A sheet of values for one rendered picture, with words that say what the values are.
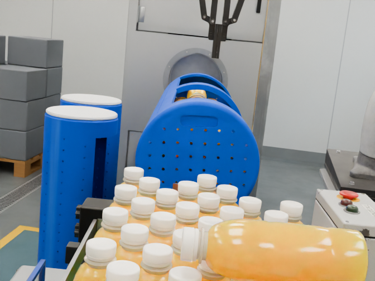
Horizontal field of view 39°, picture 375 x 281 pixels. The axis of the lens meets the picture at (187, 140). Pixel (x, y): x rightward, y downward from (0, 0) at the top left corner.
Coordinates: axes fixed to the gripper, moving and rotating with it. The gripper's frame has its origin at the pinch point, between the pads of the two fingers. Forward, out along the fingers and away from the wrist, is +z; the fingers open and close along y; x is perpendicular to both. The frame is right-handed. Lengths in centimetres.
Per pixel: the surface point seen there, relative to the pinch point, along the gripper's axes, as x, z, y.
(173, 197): -25.0, 26.8, -5.6
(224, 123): 4.6, 17.9, 3.9
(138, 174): -12.4, 26.9, -12.9
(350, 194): -15.8, 25.9, 27.7
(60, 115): 82, 33, -51
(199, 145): 4.6, 23.4, -1.2
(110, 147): 126, 54, -38
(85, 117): 81, 33, -42
